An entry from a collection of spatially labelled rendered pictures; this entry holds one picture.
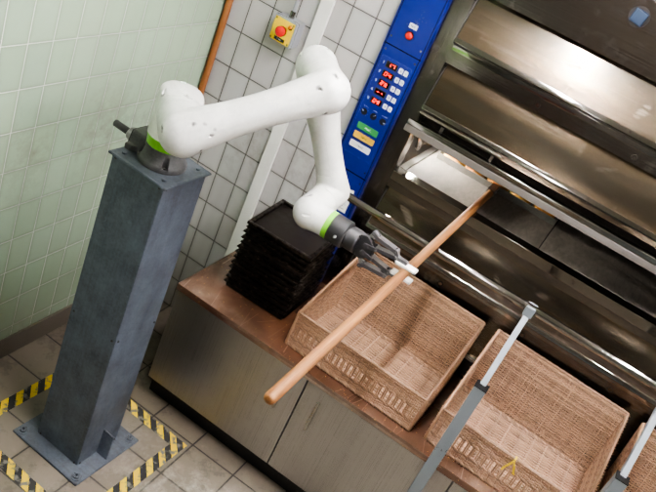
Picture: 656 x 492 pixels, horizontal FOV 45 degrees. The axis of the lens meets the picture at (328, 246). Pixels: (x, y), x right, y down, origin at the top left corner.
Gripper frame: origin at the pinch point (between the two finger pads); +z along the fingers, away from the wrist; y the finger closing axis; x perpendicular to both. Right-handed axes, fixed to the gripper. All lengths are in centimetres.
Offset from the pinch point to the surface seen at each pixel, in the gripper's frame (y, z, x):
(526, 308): 2.7, 35.9, -27.3
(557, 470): 60, 76, -45
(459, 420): 38, 37, -6
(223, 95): 11, -112, -66
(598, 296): 2, 55, -66
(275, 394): -1, 1, 79
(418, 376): 60, 16, -46
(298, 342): 57, -25, -17
